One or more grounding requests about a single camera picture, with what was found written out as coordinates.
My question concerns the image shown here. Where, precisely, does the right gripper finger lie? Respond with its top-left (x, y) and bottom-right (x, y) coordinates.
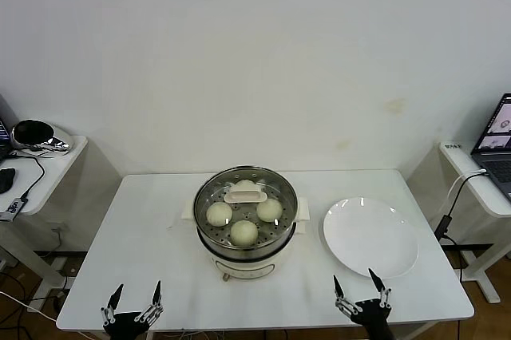
top-left (367, 267), bottom-right (394, 310)
top-left (333, 275), bottom-right (359, 317)

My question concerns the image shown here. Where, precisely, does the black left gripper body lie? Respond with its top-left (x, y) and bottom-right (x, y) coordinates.
top-left (101, 310), bottom-right (153, 340)

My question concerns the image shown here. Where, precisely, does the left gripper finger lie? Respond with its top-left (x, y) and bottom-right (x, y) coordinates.
top-left (99, 283), bottom-right (125, 325)
top-left (134, 279), bottom-right (164, 323)

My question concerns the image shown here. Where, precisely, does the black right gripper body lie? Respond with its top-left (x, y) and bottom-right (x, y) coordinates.
top-left (352, 298), bottom-right (395, 340)

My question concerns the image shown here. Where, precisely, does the white steamed baozi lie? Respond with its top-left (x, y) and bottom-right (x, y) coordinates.
top-left (232, 179), bottom-right (261, 194)
top-left (230, 219), bottom-right (259, 248)
top-left (206, 201), bottom-right (233, 227)
top-left (256, 199), bottom-right (283, 223)

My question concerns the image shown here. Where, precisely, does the glass lid with cream handle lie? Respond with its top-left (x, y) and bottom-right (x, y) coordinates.
top-left (194, 164), bottom-right (299, 254)

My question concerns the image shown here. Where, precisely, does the perforated steel steamer basket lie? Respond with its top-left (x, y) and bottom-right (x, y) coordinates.
top-left (181, 164), bottom-right (311, 255)

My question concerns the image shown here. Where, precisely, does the round white plate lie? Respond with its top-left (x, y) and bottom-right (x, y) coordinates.
top-left (322, 196), bottom-right (420, 280)

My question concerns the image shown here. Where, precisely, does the cream electric cooker pot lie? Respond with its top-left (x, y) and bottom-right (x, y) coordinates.
top-left (197, 222), bottom-right (307, 282)

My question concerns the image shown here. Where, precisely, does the white side table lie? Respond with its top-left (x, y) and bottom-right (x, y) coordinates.
top-left (0, 134), bottom-right (89, 305)
top-left (438, 140), bottom-right (511, 304)

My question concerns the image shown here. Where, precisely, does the dark usb hub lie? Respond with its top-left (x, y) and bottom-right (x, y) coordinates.
top-left (0, 196), bottom-right (30, 222)

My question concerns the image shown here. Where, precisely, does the black computer mouse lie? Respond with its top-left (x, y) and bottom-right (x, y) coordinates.
top-left (0, 167), bottom-right (17, 194)

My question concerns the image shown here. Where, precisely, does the open dark laptop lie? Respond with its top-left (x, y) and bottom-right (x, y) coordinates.
top-left (469, 92), bottom-right (511, 201)
top-left (0, 92), bottom-right (20, 164)

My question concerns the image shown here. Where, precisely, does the shiny chrome headset device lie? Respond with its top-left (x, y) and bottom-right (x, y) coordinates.
top-left (10, 118), bottom-right (73, 156)

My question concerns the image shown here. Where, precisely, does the white floor cable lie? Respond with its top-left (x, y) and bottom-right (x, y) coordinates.
top-left (0, 290), bottom-right (59, 322)

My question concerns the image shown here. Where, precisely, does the black cable with adapter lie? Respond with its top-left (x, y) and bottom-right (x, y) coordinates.
top-left (434, 174), bottom-right (480, 282)

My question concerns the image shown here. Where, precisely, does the white laptop cable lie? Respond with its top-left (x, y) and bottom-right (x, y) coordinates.
top-left (446, 170), bottom-right (488, 213)

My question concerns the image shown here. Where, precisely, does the thin black desk cable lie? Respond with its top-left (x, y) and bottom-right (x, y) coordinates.
top-left (7, 147), bottom-right (46, 201)

